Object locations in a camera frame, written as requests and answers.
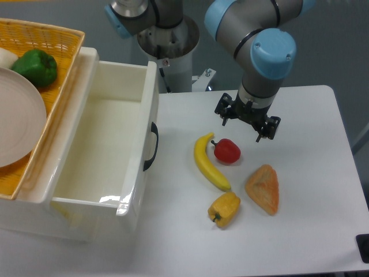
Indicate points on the red bell pepper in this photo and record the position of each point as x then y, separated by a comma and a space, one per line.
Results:
226, 151

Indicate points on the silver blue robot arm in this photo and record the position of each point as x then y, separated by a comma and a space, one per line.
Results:
248, 31

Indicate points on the black drawer handle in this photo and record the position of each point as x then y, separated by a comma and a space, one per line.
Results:
152, 139

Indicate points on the white drawer cabinet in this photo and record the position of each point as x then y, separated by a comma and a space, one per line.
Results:
44, 206

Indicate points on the yellow bell pepper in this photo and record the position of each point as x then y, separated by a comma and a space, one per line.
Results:
224, 209

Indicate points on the yellow woven basket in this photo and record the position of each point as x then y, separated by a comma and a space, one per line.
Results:
64, 45

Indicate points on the triangle bread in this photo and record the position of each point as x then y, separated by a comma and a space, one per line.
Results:
263, 188

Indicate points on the white drawer box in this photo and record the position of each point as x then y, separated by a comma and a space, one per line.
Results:
108, 178

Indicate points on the yellow plastic banana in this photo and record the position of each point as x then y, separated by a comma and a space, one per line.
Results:
206, 167

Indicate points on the beige plate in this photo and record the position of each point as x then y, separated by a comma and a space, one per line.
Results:
23, 117

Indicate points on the white round vegetable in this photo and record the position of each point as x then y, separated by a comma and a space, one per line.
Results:
7, 58

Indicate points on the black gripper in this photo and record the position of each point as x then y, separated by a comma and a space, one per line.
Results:
251, 110

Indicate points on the white mounting bracket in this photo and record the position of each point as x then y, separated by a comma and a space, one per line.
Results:
203, 82

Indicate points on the green bell pepper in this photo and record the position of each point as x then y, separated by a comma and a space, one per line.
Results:
38, 67

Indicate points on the black round table fixture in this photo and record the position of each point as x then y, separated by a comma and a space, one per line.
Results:
363, 246

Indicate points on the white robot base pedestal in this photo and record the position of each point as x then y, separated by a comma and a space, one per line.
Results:
172, 51

